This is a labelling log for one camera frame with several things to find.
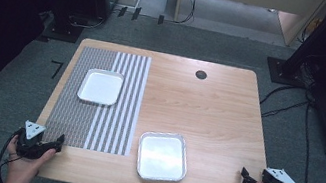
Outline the shallow white metal tray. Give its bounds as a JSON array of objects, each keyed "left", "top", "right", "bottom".
[
  {"left": 131, "top": 126, "right": 194, "bottom": 183},
  {"left": 75, "top": 65, "right": 127, "bottom": 109}
]

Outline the person's left hand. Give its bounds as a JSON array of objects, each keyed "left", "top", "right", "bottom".
[{"left": 2, "top": 137, "right": 59, "bottom": 183}]

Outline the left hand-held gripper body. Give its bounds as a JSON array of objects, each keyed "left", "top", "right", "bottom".
[{"left": 13, "top": 118, "right": 55, "bottom": 163}]

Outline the grey striped woven placemat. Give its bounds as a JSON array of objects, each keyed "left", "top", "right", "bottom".
[{"left": 40, "top": 41, "right": 153, "bottom": 159}]

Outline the pair of black floor cables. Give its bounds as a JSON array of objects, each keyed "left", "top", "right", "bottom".
[{"left": 256, "top": 80, "right": 312, "bottom": 127}]

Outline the black round table grommet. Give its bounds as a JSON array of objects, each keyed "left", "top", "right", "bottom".
[{"left": 194, "top": 69, "right": 208, "bottom": 81}]

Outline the long black floor cable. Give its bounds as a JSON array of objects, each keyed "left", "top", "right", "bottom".
[{"left": 291, "top": 96, "right": 326, "bottom": 183}]

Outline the black stand with square base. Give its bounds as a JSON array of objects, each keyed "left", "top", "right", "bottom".
[{"left": 38, "top": 0, "right": 114, "bottom": 50}]

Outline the black stand with flat base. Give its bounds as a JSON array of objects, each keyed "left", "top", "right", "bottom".
[{"left": 262, "top": 0, "right": 326, "bottom": 92}]

